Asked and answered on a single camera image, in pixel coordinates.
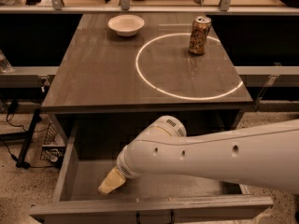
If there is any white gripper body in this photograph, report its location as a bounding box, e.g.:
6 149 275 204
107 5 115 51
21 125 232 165
117 146 141 179

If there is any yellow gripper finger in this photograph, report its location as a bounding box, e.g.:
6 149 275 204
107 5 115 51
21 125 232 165
98 167 126 194

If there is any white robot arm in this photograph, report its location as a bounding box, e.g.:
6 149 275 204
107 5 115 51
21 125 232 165
98 116 299 194

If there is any open grey top drawer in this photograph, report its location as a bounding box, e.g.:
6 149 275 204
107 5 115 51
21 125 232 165
30 112 273 224

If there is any grey wooden cabinet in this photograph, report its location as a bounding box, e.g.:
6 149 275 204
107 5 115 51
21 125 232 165
41 12 254 146

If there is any black stand leg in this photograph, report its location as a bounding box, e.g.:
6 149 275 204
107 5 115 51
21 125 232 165
16 109 41 169

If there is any white ceramic bowl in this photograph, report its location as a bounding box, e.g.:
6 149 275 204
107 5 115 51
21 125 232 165
108 15 145 37

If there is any brown patterned drink can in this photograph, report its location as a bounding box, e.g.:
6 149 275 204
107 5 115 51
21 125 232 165
189 16 211 55

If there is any clear plastic bottle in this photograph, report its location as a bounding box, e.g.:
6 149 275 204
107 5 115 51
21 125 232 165
0 50 13 73

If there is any black drawer handle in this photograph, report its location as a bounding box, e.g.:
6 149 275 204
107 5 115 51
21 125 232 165
135 211 175 224

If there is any wire mesh basket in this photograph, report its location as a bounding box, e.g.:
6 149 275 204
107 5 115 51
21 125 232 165
40 124 65 168

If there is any metal railing frame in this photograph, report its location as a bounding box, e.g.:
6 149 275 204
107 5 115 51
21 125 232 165
0 0 299 16

